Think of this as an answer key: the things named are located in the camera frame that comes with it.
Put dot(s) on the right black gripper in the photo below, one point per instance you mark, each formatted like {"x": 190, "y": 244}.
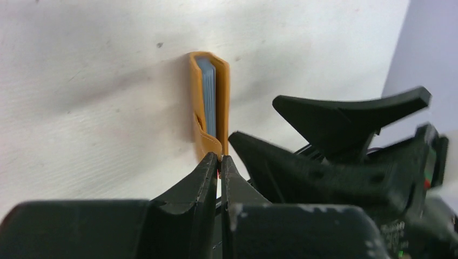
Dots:
{"x": 414, "y": 221}

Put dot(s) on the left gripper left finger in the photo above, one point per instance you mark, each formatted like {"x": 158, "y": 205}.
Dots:
{"x": 177, "y": 224}

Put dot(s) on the yellow leather card holder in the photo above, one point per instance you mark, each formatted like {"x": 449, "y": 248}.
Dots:
{"x": 210, "y": 93}

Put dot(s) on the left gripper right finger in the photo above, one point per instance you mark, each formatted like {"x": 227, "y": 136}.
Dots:
{"x": 253, "y": 227}

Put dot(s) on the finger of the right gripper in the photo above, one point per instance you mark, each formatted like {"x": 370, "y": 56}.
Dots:
{"x": 343, "y": 130}
{"x": 284, "y": 177}

